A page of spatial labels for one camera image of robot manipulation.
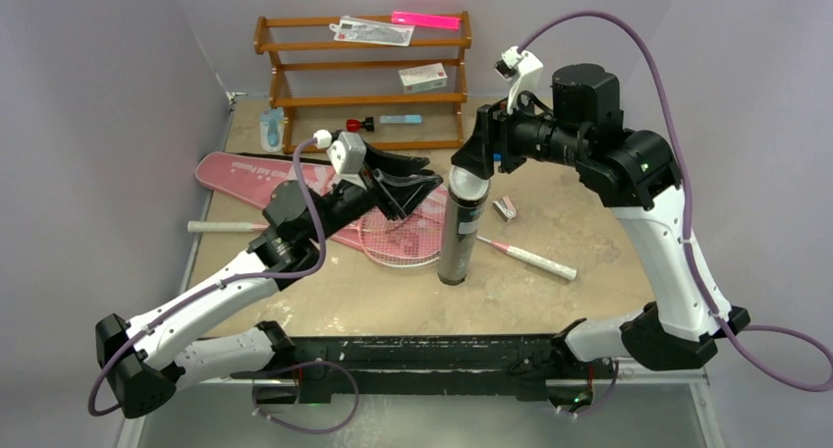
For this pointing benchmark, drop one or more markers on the light blue glue stick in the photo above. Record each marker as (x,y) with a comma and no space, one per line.
(411,119)

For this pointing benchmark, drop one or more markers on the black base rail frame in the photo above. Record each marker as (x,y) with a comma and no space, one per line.
(526,367)

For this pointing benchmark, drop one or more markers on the pink racket cover bag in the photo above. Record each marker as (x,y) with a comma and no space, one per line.
(251,179)

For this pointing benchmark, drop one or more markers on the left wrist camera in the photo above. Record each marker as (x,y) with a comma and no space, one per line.
(345,150)

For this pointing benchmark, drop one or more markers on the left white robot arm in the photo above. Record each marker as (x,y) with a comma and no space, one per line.
(146,359)

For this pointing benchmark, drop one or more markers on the wooden three-tier shelf rack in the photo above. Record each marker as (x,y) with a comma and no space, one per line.
(280,94)

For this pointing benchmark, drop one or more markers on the pink badminton racket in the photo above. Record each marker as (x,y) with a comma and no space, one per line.
(540,259)
(204,227)

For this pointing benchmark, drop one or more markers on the light blue packaged item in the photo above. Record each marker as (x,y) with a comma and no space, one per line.
(271,129)

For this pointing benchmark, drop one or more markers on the white red small box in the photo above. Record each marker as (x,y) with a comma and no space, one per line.
(423,78)

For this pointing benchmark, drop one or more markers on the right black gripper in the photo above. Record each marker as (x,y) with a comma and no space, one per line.
(490,137)

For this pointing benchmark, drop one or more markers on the clear plastic blister package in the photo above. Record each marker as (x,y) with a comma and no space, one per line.
(364,31)

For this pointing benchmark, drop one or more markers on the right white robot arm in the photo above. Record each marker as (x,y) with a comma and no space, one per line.
(636,176)

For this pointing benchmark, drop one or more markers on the pink flat ruler package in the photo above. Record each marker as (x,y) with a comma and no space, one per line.
(421,20)

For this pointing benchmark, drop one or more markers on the black shuttlecock tube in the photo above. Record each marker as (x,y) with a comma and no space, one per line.
(461,222)

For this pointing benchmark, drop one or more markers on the white pink small clip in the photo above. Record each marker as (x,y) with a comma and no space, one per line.
(505,208)

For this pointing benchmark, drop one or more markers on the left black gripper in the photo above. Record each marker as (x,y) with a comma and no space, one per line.
(395,194)

